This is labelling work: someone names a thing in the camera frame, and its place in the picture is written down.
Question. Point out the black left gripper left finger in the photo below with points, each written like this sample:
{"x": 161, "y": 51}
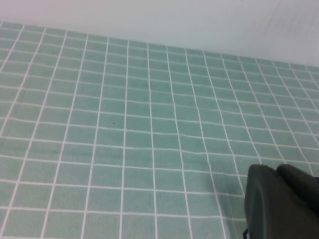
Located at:
{"x": 269, "y": 211}

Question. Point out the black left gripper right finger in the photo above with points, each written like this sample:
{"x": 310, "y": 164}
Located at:
{"x": 304, "y": 184}

